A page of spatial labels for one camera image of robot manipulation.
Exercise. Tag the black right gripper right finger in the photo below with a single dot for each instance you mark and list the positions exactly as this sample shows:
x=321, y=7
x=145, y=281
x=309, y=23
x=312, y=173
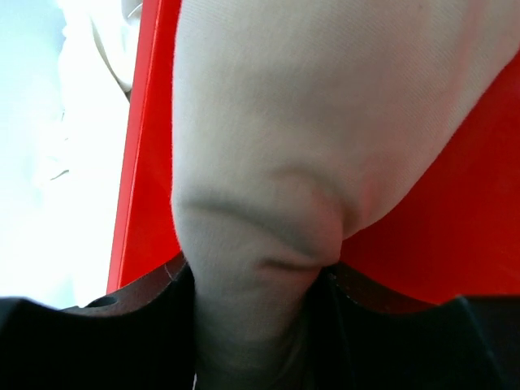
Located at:
x=366, y=336

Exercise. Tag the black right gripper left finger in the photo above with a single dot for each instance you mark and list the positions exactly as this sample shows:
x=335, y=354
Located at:
x=139, y=337

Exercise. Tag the beige t shirt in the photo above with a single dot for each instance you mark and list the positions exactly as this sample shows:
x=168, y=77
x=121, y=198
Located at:
x=295, y=125

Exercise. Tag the red plastic bin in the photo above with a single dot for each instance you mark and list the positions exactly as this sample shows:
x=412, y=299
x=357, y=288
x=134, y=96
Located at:
x=456, y=232

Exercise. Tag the cream white t shirt pile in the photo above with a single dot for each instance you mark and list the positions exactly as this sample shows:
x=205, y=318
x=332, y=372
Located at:
x=114, y=27

